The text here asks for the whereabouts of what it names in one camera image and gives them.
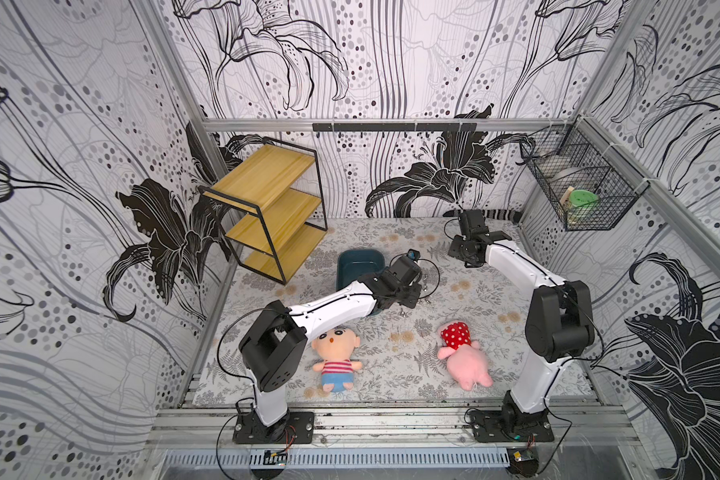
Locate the pink plush toy red hat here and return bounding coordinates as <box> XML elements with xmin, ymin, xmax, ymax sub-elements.
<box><xmin>437</xmin><ymin>321</ymin><xmax>493</xmax><ymax>391</ymax></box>

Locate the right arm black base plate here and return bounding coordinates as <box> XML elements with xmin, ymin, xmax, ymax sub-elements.
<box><xmin>464</xmin><ymin>408</ymin><xmax>555</xmax><ymax>444</ymax></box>

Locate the black wall rail bar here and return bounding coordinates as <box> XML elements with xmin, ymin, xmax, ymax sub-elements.
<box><xmin>312</xmin><ymin>122</ymin><xmax>477</xmax><ymax>133</ymax></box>

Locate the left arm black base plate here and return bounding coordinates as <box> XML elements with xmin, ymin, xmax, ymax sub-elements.
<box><xmin>233</xmin><ymin>411</ymin><xmax>315</xmax><ymax>446</ymax></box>

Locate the white slotted cable duct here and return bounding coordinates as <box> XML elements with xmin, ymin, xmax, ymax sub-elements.
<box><xmin>163</xmin><ymin>446</ymin><xmax>510</xmax><ymax>470</ymax></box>

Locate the green round lid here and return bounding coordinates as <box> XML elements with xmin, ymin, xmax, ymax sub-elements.
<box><xmin>568</xmin><ymin>189</ymin><xmax>599</xmax><ymax>209</ymax></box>

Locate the wooden shelf black metal frame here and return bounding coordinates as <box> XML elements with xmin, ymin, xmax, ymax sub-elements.
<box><xmin>200</xmin><ymin>137</ymin><xmax>328</xmax><ymax>285</ymax></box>

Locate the black wire basket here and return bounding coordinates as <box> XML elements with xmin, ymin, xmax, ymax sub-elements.
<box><xmin>520</xmin><ymin>125</ymin><xmax>650</xmax><ymax>231</ymax></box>

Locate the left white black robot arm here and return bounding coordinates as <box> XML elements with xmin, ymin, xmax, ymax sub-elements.
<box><xmin>238</xmin><ymin>250</ymin><xmax>421</xmax><ymax>427</ymax></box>

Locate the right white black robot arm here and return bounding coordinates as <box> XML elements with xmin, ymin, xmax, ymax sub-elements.
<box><xmin>448</xmin><ymin>210</ymin><xmax>596</xmax><ymax>423</ymax></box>

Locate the boy plush doll striped shirt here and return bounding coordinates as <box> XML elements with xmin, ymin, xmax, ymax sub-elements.
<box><xmin>311</xmin><ymin>328</ymin><xmax>363</xmax><ymax>393</ymax></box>

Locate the teal plastic storage box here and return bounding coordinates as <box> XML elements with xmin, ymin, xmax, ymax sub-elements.
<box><xmin>335</xmin><ymin>249</ymin><xmax>386</xmax><ymax>290</ymax></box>

